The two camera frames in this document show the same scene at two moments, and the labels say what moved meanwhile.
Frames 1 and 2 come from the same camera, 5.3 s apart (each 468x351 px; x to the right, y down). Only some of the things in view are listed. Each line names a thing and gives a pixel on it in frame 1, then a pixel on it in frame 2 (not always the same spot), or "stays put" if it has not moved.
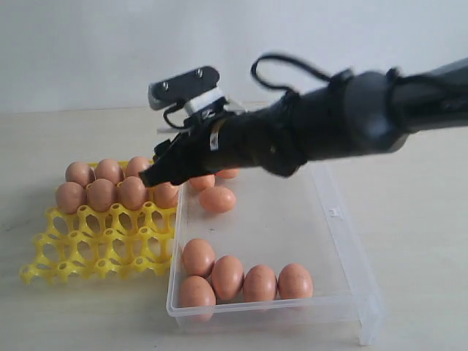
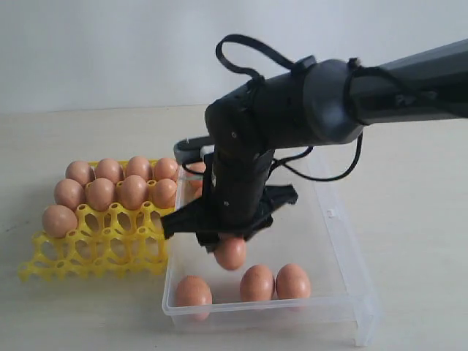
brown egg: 199,257 -> 58,220
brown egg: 100,194 stays put
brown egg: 227,278 -> 230,253
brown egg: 166,195 stays put
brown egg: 80,172 stays put
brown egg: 133,193 stays put
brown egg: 135,165 stays put
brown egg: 109,169 stays put
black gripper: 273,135 -> 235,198
